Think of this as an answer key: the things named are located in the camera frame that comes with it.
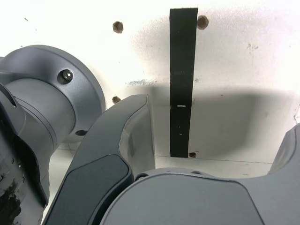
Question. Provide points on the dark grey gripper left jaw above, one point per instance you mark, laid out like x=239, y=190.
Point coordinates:
x=98, y=150

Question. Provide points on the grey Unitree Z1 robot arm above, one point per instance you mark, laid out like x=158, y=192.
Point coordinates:
x=47, y=105

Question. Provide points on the black tape strip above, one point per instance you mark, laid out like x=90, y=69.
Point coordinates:
x=182, y=70

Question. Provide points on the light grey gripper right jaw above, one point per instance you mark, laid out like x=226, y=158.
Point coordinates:
x=187, y=201

